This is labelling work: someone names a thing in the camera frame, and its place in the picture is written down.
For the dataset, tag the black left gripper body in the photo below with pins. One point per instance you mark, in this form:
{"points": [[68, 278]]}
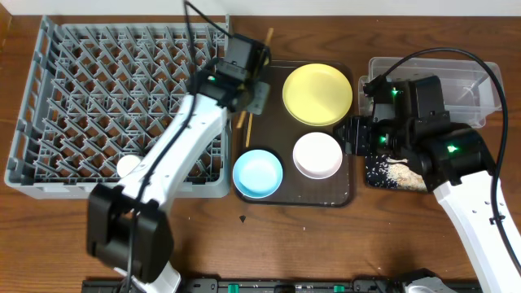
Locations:
{"points": [[252, 86]]}

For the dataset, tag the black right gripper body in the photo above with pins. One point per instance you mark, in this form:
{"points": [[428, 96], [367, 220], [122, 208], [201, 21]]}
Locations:
{"points": [[367, 137]]}

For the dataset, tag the wooden chopstick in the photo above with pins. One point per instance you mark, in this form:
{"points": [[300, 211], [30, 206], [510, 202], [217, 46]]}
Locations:
{"points": [[249, 130], [244, 115]]}

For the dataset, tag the white bowl with food scraps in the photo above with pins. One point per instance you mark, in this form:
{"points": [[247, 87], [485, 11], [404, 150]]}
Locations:
{"points": [[317, 155]]}

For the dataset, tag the small white cup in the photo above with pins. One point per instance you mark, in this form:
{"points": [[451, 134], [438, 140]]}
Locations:
{"points": [[126, 164]]}

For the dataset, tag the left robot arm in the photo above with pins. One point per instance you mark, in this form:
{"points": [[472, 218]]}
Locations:
{"points": [[127, 224]]}

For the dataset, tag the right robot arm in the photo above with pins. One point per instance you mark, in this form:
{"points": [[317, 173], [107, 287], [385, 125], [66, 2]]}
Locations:
{"points": [[410, 123]]}

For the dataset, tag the spilled rice food waste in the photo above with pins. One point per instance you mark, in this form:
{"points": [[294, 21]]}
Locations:
{"points": [[403, 175]]}

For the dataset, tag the black waste tray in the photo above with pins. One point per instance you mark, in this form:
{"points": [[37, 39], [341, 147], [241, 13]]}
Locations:
{"points": [[378, 171]]}

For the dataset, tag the clear plastic waste bin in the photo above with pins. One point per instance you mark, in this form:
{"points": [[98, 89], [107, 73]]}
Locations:
{"points": [[468, 91]]}

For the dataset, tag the grey plastic dishwasher rack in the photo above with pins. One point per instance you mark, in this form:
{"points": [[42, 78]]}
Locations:
{"points": [[98, 92]]}

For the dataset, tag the dark brown serving tray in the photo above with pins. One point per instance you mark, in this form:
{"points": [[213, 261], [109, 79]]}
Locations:
{"points": [[277, 131]]}

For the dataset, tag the yellow round plate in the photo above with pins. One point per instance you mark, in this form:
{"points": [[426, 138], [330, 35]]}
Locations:
{"points": [[317, 94]]}

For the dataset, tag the light blue bowl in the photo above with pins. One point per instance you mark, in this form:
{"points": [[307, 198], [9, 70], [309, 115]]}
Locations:
{"points": [[257, 174]]}

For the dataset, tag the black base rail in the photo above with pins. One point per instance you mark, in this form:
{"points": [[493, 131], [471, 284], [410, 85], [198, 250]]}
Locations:
{"points": [[208, 285]]}

